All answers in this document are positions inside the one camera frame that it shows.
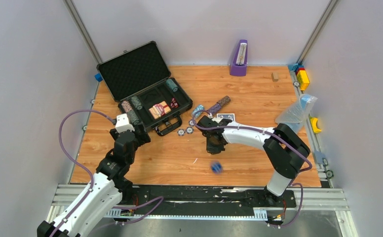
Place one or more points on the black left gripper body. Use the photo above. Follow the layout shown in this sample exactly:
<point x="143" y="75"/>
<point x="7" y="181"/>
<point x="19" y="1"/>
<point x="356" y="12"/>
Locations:
<point x="138" y="131"/>

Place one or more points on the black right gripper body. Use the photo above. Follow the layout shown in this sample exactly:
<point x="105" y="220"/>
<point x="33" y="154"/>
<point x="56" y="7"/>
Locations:
<point x="212" y="147"/>

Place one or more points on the blue white 10 chip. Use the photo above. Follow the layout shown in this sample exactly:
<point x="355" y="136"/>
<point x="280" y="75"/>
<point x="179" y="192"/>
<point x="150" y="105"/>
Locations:
<point x="181" y="132"/>
<point x="191" y="122"/>
<point x="189" y="130"/>

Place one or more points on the clear round dealer button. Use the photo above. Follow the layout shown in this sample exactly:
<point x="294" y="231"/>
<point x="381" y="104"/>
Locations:
<point x="161" y="108"/>

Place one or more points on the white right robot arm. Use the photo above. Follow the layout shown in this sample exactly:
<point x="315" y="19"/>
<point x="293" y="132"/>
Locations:
<point x="287" y="152"/>

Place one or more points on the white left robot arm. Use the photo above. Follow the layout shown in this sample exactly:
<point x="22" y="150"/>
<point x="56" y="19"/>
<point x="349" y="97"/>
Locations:
<point x="106" y="189"/>

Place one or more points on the black poker set case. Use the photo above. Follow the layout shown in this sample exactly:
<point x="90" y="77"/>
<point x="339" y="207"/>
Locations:
<point x="142" y="72"/>

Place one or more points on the blue dealer button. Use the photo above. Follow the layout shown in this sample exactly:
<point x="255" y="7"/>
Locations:
<point x="216" y="167"/>

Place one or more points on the olive blue chip stack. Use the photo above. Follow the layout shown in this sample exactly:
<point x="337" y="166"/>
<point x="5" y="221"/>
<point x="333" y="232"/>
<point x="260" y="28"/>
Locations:
<point x="136" y="102"/>
<point x="133" y="118"/>

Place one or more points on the blue playing card deck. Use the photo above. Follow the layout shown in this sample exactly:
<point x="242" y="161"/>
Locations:
<point x="226" y="116"/>

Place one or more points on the light blue chip stack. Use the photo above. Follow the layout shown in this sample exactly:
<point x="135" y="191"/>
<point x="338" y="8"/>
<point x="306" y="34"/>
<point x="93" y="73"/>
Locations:
<point x="197" y="111"/>

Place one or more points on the red playing card box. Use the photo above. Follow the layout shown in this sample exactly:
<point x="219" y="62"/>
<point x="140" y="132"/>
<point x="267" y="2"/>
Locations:
<point x="155" y="115"/>

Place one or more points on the brown purple chip stack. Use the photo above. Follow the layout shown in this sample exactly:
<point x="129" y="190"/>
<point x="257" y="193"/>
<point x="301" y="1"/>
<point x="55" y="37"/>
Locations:
<point x="224" y="101"/>

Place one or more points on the dark green chip stack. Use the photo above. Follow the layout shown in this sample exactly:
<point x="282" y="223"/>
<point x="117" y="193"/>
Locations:
<point x="172" y="85"/>

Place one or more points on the purple metronome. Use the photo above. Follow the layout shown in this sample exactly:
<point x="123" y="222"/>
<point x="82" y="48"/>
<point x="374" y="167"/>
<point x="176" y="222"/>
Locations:
<point x="238" y="62"/>

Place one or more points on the clear bubble wrap bag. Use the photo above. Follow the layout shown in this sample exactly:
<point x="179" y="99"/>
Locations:
<point x="297" y="113"/>

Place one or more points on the small wooden block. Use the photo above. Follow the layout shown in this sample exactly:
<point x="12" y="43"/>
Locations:
<point x="274" y="76"/>

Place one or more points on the yellow curved toy piece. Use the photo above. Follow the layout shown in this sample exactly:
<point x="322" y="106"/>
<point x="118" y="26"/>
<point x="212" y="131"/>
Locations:
<point x="314" y="124"/>

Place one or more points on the yellow toy block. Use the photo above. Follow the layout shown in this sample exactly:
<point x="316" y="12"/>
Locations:
<point x="303" y="79"/>

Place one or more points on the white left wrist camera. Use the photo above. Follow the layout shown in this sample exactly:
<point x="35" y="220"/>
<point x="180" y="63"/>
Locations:
<point x="123" y="124"/>

